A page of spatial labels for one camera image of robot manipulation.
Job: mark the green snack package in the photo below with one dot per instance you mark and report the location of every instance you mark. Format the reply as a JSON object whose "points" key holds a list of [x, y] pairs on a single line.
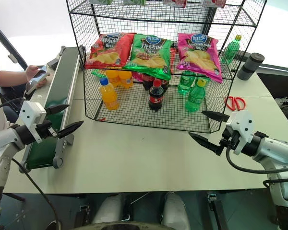
{"points": [[102, 2], [134, 2]]}

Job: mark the black shoe white pattern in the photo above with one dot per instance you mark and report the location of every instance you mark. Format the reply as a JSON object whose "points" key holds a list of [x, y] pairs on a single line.
{"points": [[284, 103]]}

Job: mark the person's hand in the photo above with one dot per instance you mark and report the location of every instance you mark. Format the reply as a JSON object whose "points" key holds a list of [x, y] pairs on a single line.
{"points": [[31, 72]]}

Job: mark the green soda bottle yellow cap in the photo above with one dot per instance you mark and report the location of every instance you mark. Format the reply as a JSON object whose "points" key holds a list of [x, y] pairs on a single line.
{"points": [[194, 100], [231, 49]]}

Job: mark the red chips bag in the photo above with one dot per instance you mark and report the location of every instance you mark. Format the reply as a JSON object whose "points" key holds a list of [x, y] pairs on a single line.
{"points": [[108, 52]]}

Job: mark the pink chips bag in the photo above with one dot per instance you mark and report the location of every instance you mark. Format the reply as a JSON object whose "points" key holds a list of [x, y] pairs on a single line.
{"points": [[199, 55]]}

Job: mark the smartphone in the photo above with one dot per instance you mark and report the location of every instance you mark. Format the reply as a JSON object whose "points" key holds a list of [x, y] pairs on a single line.
{"points": [[38, 77]]}

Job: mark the black table frame bracket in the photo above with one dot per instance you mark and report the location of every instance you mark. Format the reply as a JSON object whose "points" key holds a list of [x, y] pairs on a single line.
{"points": [[217, 210], [82, 215]]}

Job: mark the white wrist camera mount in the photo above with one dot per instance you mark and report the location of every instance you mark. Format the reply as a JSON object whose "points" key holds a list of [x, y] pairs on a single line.
{"points": [[30, 115], [242, 122]]}

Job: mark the green chips bag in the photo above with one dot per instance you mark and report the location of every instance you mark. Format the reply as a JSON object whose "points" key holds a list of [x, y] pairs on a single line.
{"points": [[148, 55]]}

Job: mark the red scissors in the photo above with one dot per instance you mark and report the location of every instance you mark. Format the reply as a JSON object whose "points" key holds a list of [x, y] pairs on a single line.
{"points": [[235, 103]]}

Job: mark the black cylinder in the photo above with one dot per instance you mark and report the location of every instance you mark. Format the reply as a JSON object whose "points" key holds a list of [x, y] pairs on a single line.
{"points": [[249, 67]]}

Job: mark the green conveyor belt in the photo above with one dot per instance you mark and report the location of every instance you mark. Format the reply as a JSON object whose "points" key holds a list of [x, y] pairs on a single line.
{"points": [[60, 79]]}

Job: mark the cola bottle red cap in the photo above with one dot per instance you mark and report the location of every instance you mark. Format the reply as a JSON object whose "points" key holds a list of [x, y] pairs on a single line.
{"points": [[155, 98]]}

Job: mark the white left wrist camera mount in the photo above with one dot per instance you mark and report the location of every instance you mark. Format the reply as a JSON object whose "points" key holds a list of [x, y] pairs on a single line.
{"points": [[30, 115]]}

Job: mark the person's forearm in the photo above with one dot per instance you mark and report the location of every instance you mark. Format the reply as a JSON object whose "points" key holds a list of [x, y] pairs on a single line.
{"points": [[10, 76]]}

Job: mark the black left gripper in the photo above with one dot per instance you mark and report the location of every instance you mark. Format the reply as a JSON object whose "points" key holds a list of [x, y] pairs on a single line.
{"points": [[44, 130]]}

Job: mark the red snack package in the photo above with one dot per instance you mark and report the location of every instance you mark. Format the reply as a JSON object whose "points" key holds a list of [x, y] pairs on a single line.
{"points": [[175, 2], [214, 2]]}

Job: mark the orange soda bottle blue cap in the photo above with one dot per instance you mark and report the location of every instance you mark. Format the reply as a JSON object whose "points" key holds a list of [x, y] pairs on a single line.
{"points": [[109, 95]]}

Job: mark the white robot leg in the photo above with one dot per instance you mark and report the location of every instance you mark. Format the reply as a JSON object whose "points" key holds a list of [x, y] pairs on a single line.
{"points": [[110, 210], [175, 210]]}

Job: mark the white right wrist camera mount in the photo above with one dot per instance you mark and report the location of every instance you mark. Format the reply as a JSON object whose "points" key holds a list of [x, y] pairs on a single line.
{"points": [[242, 122]]}

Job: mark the black slanted pole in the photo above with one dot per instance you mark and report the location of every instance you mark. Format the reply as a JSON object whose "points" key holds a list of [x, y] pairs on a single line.
{"points": [[4, 40]]}

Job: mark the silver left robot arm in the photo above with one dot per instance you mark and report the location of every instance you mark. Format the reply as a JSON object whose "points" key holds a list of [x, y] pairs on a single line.
{"points": [[0, 143]]}

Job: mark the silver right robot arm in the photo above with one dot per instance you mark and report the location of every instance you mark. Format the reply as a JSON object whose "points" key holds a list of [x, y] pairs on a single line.
{"points": [[276, 148]]}

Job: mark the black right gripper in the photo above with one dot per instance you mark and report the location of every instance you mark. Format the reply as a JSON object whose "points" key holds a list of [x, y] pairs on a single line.
{"points": [[230, 141]]}

